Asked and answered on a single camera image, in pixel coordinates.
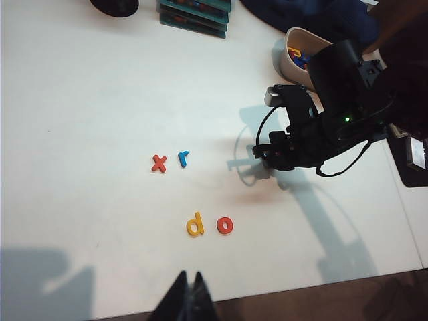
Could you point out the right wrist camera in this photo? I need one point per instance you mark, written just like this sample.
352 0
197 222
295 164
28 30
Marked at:
273 95

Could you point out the yellow letter d magnet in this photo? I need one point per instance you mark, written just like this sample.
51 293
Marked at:
198 224

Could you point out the light blue letter r magnet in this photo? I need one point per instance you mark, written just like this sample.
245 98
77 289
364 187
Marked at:
182 160

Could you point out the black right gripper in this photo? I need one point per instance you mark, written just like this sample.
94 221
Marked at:
301 150

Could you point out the brown cardboard box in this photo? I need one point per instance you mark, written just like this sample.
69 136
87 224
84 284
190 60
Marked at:
401 13

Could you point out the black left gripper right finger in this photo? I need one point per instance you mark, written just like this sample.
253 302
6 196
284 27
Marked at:
202 301

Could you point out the black mesh pen holder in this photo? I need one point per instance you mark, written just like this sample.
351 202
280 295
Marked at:
113 8

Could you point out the red-orange letter x magnet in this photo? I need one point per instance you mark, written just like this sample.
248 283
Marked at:
159 164

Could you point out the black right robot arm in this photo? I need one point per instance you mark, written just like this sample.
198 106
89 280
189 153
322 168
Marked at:
334 77

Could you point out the blue foam slipper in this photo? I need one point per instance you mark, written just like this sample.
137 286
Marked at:
351 20

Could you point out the orange letter o magnet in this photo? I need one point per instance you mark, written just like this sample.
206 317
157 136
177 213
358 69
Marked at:
219 225

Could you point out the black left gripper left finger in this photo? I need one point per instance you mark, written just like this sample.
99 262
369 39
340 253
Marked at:
177 301

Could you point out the black box with silver label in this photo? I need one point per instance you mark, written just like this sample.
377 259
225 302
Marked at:
401 174

